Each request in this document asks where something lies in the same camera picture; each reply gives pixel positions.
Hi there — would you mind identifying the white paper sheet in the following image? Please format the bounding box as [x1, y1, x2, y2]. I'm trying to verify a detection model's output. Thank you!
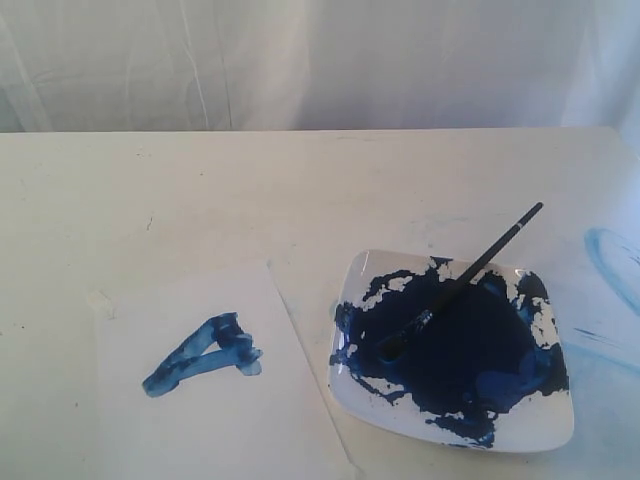
[88, 261, 363, 479]

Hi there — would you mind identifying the white square paint plate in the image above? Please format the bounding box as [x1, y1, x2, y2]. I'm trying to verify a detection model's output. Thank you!
[328, 250, 574, 453]

